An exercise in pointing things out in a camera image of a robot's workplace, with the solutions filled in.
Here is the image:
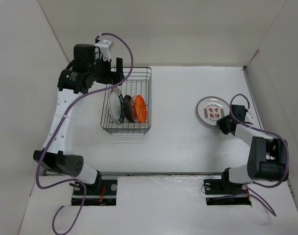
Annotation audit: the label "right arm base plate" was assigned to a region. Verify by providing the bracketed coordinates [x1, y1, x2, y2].
[201, 178, 251, 206]

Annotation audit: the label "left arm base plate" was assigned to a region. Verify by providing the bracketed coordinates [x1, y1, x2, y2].
[70, 179, 118, 206]

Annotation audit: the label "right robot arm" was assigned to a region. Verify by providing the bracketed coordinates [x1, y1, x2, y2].
[217, 105, 289, 193]

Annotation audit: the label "white plate red characters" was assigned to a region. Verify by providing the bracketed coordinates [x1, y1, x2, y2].
[196, 96, 229, 127]

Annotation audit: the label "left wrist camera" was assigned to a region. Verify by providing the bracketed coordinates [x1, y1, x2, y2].
[95, 39, 114, 61]

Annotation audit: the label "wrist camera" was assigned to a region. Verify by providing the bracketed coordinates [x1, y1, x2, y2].
[244, 109, 254, 125]
[95, 39, 114, 61]

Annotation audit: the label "clear glass plate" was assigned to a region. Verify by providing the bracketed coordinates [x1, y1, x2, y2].
[129, 95, 140, 123]

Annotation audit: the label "grey wire dish rack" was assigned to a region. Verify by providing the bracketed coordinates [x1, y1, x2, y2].
[100, 67, 152, 134]

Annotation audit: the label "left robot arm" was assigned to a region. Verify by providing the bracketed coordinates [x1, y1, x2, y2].
[33, 40, 125, 194]

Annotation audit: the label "dark green plate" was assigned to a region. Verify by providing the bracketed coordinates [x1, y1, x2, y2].
[123, 95, 134, 123]

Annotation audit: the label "white plate green lettered rim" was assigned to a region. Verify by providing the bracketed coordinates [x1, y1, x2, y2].
[108, 87, 125, 125]

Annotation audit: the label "orange plastic plate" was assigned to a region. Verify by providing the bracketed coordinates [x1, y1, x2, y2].
[134, 95, 148, 123]

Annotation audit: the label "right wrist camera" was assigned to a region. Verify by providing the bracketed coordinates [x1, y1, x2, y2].
[244, 109, 254, 125]

